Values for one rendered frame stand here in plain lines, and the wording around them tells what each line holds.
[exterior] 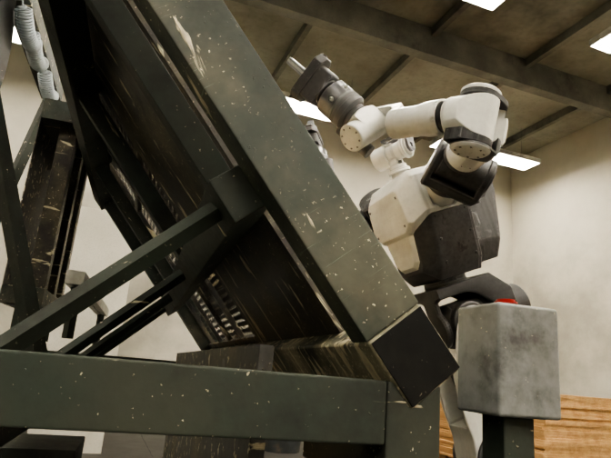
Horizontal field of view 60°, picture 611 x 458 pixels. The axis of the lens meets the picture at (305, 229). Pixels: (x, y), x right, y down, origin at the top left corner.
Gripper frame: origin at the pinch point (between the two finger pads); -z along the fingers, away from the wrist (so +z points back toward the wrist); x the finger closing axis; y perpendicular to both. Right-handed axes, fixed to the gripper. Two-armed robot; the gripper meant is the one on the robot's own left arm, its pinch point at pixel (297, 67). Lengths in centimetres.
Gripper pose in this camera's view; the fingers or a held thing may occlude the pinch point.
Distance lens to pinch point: 133.2
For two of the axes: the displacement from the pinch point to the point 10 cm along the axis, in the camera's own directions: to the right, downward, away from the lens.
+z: 6.9, 6.7, -2.6
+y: 3.9, -0.5, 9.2
